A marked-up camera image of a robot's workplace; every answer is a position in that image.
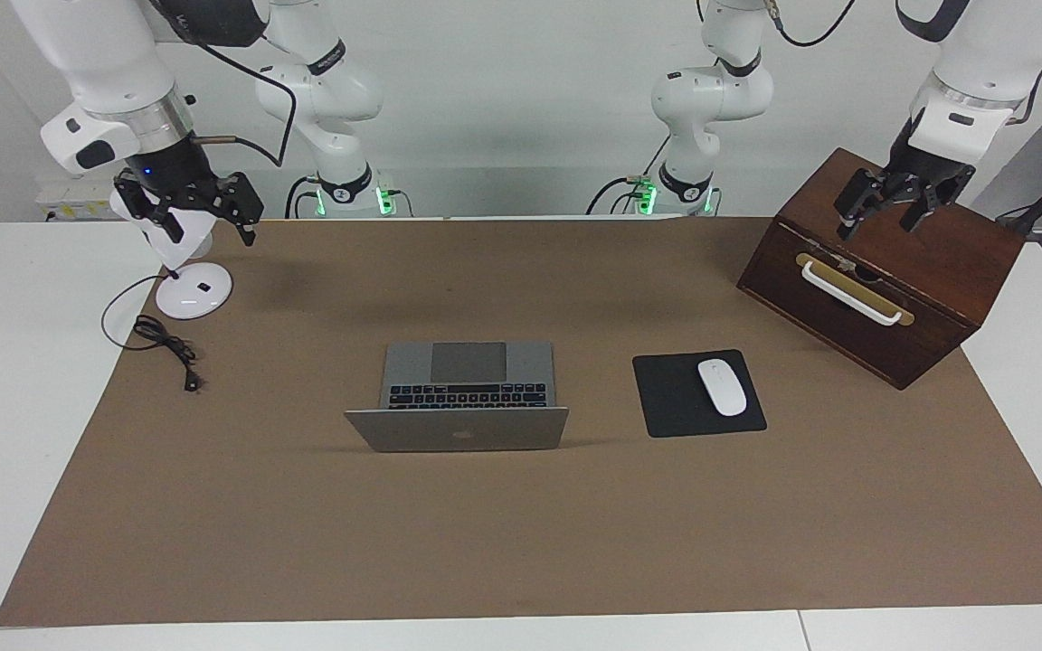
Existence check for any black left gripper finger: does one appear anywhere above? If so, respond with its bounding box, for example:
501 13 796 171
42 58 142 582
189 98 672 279
835 174 886 241
900 192 945 234

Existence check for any silver laptop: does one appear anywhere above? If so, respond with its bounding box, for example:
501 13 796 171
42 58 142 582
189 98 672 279
345 341 570 453

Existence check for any dark brown wooden box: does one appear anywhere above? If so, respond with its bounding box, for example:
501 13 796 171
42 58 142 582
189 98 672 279
736 147 1027 391

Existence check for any white desk lamp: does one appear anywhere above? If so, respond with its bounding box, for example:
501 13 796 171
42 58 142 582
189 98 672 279
109 183 234 320

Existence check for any white computer mouse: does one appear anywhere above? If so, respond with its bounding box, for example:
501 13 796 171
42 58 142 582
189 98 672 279
697 359 748 417

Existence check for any black mouse pad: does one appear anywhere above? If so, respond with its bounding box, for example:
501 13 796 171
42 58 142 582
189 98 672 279
632 349 768 439

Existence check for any brown paper table mat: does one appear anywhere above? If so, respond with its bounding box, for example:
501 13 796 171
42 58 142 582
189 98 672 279
0 215 1042 627

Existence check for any black base cable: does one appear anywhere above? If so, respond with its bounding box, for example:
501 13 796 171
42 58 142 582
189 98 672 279
283 175 325 219
585 134 672 216

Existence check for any white box handle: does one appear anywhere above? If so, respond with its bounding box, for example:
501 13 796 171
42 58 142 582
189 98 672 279
801 260 904 326

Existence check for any white wall power strip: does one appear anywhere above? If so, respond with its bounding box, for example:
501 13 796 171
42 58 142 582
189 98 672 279
36 179 120 222

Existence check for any brass handle plate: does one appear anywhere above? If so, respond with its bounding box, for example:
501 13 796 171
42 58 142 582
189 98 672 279
795 252 915 327

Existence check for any black lamp power cable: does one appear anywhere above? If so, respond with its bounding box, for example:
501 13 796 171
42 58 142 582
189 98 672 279
101 274 205 393

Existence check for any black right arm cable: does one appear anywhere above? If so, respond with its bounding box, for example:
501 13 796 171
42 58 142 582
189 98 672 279
150 0 298 169

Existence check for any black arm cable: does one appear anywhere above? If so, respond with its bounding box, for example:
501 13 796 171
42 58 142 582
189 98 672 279
150 0 298 169
763 0 858 49

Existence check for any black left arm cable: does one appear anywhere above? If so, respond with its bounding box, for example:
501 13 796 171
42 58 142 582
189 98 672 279
763 0 858 49

